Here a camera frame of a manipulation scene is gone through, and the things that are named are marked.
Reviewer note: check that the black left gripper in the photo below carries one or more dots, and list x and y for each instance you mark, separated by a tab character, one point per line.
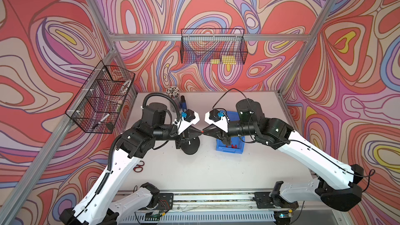
183	136

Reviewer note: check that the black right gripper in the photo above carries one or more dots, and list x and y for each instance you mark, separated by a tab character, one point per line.
219	134

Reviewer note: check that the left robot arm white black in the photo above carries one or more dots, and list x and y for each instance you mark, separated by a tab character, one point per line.
161	121

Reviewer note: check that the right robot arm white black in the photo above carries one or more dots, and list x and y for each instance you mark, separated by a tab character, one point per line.
336	184

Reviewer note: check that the black dome with screws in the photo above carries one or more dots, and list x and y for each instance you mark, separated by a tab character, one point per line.
191	146

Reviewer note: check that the blue plastic bin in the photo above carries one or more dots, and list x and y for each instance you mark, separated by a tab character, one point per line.
237	143

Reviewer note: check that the blue stapler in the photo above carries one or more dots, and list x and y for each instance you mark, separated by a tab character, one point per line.
183	104

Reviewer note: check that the clear pencil holder with pencils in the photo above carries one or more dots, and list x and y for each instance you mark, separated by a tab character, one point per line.
174	93

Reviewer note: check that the yellow block in basket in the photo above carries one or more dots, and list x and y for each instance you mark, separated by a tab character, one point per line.
228	60

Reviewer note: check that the white marker in basket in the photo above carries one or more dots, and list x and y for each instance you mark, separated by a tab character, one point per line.
100	121

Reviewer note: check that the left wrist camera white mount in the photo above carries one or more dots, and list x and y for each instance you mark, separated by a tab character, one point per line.
188	118

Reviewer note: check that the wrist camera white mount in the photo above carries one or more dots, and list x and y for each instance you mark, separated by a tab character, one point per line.
188	118
217	118

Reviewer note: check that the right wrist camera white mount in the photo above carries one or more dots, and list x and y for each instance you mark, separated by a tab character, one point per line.
217	118

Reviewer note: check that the red handled scissors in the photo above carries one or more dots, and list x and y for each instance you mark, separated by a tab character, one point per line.
139	167

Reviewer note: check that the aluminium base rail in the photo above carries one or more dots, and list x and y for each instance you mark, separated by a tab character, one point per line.
213	208

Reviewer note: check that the black wire basket at back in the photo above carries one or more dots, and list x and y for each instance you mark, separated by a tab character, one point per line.
208	45

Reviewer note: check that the black wire basket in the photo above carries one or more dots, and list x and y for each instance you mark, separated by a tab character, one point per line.
105	91
208	45

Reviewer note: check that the black wire basket on left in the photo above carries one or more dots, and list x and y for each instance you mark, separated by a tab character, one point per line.
105	91

